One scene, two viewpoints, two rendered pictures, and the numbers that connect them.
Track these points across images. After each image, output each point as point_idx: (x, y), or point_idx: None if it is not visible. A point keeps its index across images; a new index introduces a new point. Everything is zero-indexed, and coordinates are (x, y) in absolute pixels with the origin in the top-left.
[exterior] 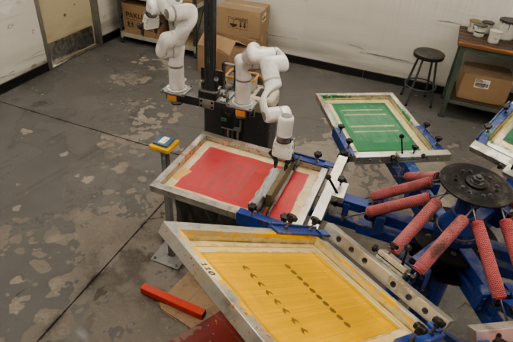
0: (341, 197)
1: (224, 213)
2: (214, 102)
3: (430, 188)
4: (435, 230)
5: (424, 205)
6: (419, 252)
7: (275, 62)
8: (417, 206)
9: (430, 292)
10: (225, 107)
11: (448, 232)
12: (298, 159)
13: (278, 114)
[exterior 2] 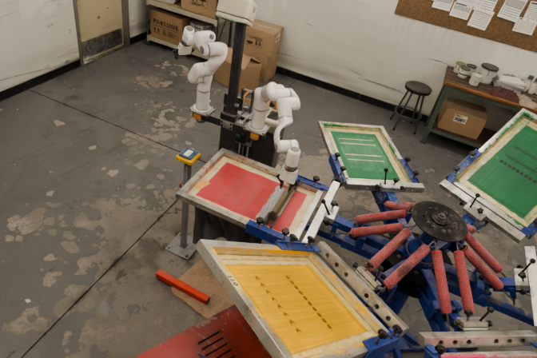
0: (332, 218)
1: (236, 222)
2: (233, 124)
3: None
4: (404, 252)
5: None
6: (389, 269)
7: (290, 102)
8: None
9: (395, 300)
10: (242, 129)
11: (413, 257)
12: (300, 181)
13: (288, 147)
